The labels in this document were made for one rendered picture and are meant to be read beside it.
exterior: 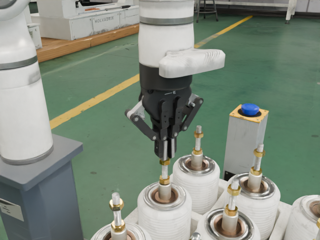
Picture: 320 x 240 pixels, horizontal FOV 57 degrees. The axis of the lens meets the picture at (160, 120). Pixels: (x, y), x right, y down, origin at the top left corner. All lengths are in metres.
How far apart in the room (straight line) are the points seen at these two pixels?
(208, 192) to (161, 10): 0.37
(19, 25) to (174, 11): 0.29
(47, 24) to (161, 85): 2.60
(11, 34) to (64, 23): 2.27
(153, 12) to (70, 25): 2.42
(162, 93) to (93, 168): 0.68
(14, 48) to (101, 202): 0.55
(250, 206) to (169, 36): 0.32
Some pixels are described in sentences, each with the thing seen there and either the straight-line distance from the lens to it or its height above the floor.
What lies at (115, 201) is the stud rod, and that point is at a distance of 0.41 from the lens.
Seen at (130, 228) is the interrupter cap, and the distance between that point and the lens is 0.48.
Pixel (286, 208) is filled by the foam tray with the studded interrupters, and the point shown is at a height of 0.18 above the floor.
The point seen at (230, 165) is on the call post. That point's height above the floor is 0.18.
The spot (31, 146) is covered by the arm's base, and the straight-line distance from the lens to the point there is 0.56.
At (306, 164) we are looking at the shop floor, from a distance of 1.17.
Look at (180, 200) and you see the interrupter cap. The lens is 0.52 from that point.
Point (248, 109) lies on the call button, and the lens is 0.69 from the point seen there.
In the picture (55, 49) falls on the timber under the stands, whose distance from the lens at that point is 2.55.
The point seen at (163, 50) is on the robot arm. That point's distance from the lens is 0.37.
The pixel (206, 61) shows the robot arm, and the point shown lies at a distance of 0.36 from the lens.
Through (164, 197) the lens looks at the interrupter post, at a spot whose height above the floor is 0.26.
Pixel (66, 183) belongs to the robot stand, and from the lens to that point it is 0.62.
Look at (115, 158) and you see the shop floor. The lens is 1.09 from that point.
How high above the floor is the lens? 0.60
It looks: 26 degrees down
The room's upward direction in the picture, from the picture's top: straight up
